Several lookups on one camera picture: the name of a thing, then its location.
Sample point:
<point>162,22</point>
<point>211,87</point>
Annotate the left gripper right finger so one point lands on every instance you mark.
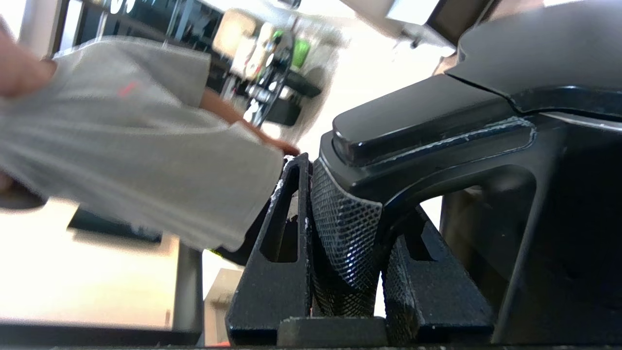
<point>437,301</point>

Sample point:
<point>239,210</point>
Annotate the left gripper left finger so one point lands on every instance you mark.
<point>282,291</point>

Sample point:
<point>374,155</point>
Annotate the grey table leg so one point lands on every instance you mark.
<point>188,287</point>

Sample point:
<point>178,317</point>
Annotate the black shelf rack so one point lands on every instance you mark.
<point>286,104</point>

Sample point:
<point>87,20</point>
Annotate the person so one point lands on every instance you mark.
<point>136,146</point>

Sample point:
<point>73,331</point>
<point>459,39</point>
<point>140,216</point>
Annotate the green bottle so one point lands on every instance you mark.
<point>301,52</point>

